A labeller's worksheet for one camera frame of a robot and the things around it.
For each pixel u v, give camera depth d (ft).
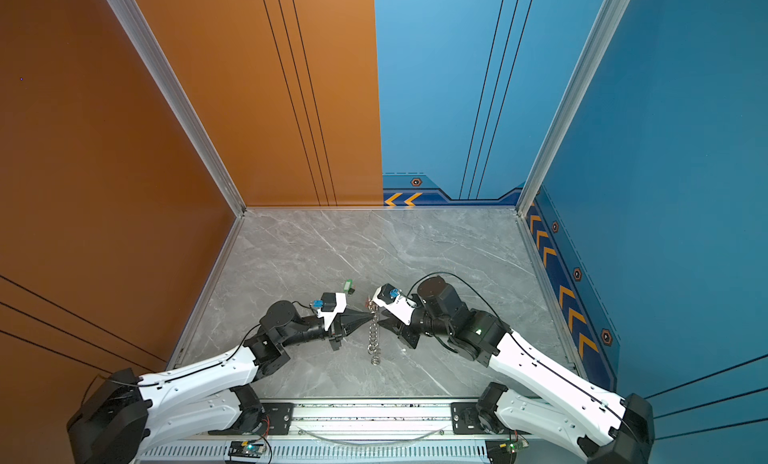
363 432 2.39
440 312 1.75
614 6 2.32
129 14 2.35
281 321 1.87
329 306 1.90
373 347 2.24
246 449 2.32
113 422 1.34
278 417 2.43
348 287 3.20
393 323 1.96
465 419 2.38
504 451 2.30
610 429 1.27
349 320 2.08
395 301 1.90
